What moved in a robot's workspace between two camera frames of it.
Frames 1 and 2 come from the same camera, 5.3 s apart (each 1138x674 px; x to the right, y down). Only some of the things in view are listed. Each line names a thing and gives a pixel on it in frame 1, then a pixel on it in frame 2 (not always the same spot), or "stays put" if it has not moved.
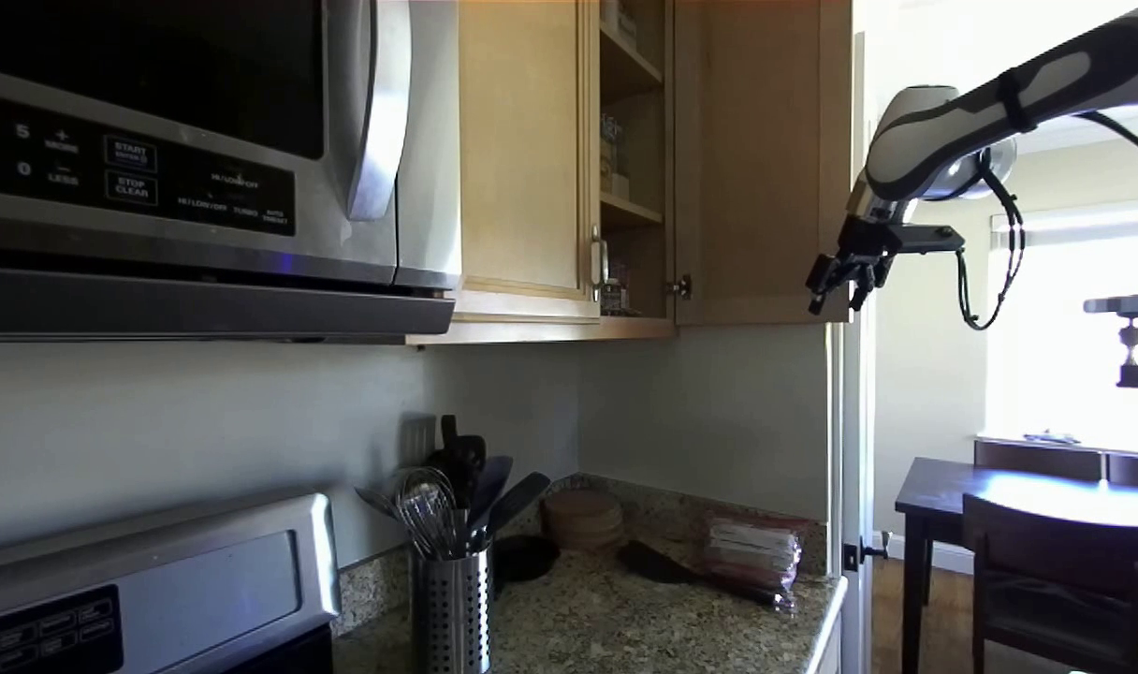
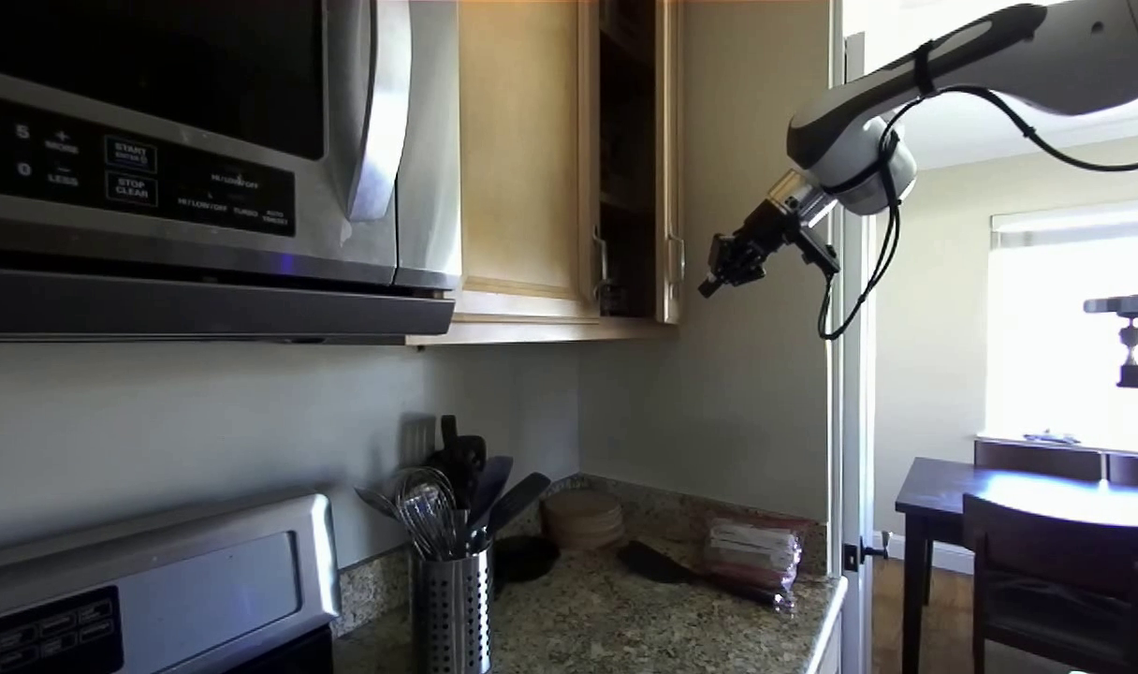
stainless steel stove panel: (233, 590) stays put
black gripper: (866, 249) → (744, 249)
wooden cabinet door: (760, 158) → (669, 163)
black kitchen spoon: (458, 459) stays put
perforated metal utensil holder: (453, 612) stays put
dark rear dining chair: (1055, 454) stays put
